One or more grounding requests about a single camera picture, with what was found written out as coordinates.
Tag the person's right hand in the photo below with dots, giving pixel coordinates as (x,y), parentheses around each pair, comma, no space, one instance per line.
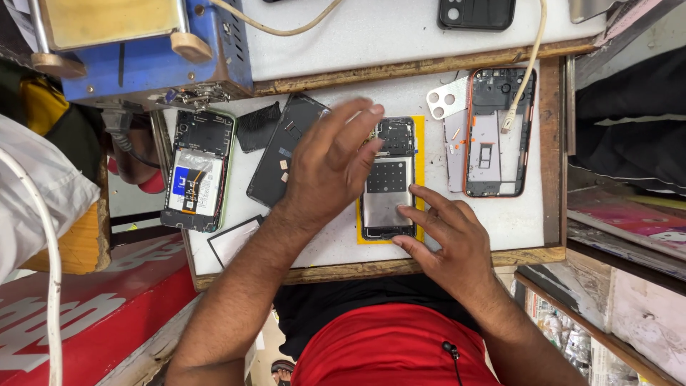
(461,246)

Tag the orange-edged phone frame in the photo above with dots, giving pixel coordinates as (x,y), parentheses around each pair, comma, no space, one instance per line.
(493,155)

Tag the person's red shirt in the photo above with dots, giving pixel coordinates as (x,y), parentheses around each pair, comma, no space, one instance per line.
(391,348)

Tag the black bag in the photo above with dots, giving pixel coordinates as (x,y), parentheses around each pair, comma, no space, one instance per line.
(632,123)

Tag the white cloth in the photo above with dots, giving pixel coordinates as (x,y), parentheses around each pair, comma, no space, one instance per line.
(37,187)

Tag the silver metal object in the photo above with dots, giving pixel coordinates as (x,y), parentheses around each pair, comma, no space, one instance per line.
(592,9)

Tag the pink printed magazine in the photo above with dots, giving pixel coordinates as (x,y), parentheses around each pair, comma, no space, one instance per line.
(632,220)

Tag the yellow work mat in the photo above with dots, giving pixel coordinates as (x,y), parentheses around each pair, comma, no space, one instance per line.
(419,139)

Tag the black film piece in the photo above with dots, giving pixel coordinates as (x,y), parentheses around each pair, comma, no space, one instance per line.
(258,127)

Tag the black-bordered screen glass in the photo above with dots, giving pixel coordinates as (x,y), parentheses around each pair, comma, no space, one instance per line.
(233,241)

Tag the opened green phone with battery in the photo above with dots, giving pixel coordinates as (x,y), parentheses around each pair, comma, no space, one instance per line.
(199,171)

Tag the lavender phone back cover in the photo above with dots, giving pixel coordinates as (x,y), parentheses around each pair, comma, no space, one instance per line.
(454,161)

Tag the black phone back panel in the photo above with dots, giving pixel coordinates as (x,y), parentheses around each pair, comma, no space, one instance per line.
(276,161)

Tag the wooden-edged work tray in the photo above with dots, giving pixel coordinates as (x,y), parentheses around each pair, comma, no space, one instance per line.
(552,161)

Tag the blue separator machine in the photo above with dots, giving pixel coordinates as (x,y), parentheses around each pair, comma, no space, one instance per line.
(155,48)

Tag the silver camera hole plate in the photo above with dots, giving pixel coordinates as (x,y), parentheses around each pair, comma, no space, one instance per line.
(447,99)

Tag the black phone case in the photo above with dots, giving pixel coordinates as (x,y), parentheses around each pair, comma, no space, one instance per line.
(476,13)

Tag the black phone metal plate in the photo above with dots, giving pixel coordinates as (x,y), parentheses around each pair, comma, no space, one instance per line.
(387,203)

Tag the person's left hand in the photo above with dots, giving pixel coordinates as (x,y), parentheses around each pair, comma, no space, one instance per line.
(327,171)

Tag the red signboard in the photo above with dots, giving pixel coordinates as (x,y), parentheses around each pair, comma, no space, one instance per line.
(91,321)

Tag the person's sandalled foot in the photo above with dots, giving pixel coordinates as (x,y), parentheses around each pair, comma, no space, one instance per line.
(282,372)

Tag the wooden shelf with packets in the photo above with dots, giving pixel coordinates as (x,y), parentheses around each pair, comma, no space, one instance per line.
(600,321)

